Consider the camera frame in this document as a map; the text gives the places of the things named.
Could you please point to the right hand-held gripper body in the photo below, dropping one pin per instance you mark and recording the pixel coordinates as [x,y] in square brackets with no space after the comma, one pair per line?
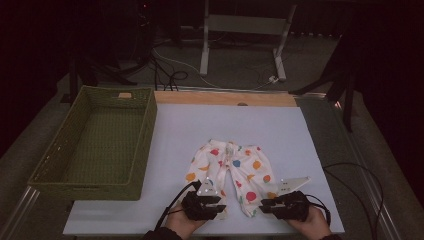
[293,206]

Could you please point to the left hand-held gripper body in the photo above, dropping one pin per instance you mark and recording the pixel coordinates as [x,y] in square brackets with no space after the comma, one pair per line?
[195,206]

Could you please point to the white patterned baby pants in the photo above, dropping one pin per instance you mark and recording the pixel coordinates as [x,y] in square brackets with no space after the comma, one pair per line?
[246,173]

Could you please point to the green woven basket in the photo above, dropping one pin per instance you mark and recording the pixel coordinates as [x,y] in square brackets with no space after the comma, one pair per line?
[100,156]

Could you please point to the wooden board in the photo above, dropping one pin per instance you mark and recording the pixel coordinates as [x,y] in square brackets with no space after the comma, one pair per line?
[200,98]

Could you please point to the white plug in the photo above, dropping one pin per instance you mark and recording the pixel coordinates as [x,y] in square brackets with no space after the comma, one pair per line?
[272,79]

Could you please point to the dark stand with splayed legs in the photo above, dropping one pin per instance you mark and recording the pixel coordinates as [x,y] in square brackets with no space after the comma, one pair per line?
[88,75]

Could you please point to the metal rail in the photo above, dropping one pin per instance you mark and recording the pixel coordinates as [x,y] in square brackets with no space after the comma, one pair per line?
[20,208]
[370,186]

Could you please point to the dark stand with tall post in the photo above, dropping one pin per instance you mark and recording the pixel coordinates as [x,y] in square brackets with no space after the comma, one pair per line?
[348,100]

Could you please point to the white metal table frame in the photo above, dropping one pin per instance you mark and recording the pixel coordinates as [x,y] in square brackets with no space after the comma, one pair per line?
[245,24]

